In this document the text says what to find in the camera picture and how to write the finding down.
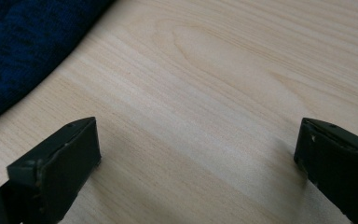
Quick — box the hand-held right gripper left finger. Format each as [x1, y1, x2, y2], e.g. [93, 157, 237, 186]
[0, 116, 103, 224]

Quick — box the dark blue knitted cloth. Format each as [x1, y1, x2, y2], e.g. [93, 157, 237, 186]
[0, 0, 117, 132]

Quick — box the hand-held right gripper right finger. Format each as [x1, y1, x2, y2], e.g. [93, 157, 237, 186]
[293, 117, 358, 224]

